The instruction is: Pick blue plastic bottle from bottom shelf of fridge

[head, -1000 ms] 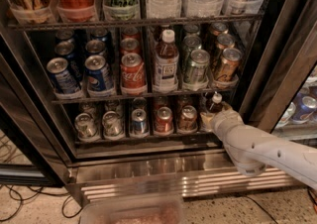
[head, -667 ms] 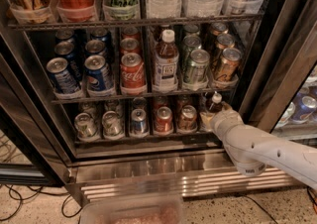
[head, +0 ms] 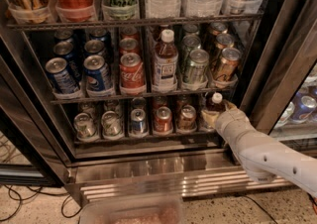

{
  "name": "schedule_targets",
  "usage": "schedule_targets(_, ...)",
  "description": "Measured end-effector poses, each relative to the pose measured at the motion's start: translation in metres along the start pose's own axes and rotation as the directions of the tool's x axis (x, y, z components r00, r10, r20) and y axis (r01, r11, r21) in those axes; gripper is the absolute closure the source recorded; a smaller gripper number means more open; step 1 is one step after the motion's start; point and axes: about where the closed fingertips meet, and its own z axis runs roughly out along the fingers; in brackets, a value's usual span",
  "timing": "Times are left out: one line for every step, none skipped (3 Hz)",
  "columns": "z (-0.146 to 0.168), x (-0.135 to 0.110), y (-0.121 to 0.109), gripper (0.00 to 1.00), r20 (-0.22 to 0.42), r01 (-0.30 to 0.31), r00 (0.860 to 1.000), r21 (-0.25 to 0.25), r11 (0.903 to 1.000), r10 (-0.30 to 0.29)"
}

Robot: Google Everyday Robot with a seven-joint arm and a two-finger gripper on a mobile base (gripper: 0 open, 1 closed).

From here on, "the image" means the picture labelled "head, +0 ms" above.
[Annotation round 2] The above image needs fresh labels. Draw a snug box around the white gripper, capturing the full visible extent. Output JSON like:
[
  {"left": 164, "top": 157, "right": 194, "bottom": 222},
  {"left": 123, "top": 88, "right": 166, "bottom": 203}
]
[{"left": 201, "top": 100, "right": 255, "bottom": 151}]

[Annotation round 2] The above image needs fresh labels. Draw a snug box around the tea bottle white cap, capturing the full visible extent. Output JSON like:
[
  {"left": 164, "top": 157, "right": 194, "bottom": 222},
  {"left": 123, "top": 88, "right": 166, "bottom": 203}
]
[{"left": 199, "top": 92, "right": 227, "bottom": 132}]

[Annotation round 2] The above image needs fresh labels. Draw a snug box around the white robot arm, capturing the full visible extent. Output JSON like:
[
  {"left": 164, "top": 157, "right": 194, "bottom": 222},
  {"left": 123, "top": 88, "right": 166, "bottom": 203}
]
[{"left": 201, "top": 100, "right": 317, "bottom": 197}]

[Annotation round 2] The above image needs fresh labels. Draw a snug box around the orange can bottom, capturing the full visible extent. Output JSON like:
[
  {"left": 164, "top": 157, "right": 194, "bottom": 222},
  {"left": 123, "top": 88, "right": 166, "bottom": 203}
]
[{"left": 176, "top": 105, "right": 196, "bottom": 132}]

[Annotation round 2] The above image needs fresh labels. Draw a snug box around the red can bottom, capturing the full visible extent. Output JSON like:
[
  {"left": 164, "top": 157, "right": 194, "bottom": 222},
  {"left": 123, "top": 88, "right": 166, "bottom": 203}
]
[{"left": 154, "top": 106, "right": 172, "bottom": 135}]

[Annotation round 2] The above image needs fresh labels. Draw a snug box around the fridge glass door right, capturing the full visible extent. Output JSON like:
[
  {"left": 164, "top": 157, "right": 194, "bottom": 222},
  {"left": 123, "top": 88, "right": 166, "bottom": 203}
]
[{"left": 250, "top": 0, "right": 317, "bottom": 141}]

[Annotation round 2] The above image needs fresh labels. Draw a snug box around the tea bottle middle shelf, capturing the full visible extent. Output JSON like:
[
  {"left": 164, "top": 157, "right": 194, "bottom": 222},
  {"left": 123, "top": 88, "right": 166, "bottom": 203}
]
[{"left": 153, "top": 29, "right": 178, "bottom": 92}]

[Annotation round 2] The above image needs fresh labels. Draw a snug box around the blue silver can bottom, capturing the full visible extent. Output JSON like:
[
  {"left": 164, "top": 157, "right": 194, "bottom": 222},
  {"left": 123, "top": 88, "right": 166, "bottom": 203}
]
[{"left": 130, "top": 109, "right": 148, "bottom": 136}]

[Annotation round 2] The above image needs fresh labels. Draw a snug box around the gold can middle front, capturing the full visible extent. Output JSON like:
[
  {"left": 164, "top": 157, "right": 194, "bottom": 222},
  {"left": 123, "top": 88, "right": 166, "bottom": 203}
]
[{"left": 212, "top": 48, "right": 241, "bottom": 88}]

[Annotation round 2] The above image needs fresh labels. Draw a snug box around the green can middle front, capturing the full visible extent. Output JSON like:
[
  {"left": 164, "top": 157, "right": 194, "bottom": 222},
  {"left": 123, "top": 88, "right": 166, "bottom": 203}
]
[{"left": 181, "top": 49, "right": 209, "bottom": 90}]

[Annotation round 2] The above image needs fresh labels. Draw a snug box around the blue can behind glass door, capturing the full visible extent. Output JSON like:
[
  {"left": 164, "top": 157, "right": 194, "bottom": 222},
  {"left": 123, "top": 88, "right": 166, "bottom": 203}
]
[{"left": 290, "top": 95, "right": 317, "bottom": 123}]

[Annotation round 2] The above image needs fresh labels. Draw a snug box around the red coca-cola can middle front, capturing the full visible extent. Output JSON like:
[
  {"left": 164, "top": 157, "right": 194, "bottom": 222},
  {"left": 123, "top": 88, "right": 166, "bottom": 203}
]
[{"left": 120, "top": 53, "right": 146, "bottom": 95}]

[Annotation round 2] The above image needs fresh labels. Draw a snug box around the blue pepsi can front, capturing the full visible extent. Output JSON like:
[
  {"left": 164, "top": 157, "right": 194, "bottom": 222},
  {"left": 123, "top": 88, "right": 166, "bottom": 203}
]
[{"left": 83, "top": 56, "right": 114, "bottom": 97}]

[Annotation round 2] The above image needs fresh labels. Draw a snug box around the clear plastic bin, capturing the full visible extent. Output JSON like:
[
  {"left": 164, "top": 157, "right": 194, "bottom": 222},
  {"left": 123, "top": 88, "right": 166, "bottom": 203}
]
[{"left": 78, "top": 193, "right": 184, "bottom": 224}]

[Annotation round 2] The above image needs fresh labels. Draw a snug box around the silver can bottom left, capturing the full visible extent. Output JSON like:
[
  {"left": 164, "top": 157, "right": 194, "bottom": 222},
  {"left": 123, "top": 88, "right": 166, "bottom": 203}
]
[{"left": 73, "top": 112, "right": 98, "bottom": 142}]

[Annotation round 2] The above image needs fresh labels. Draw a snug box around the blue can front left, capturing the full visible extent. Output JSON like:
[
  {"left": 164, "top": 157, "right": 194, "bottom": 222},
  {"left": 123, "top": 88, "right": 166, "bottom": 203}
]
[{"left": 45, "top": 57, "right": 81, "bottom": 99}]

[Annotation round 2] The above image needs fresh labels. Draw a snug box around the black cable on floor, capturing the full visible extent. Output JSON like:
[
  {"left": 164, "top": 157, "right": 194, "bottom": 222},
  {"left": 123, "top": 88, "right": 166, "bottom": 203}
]
[{"left": 0, "top": 183, "right": 82, "bottom": 222}]

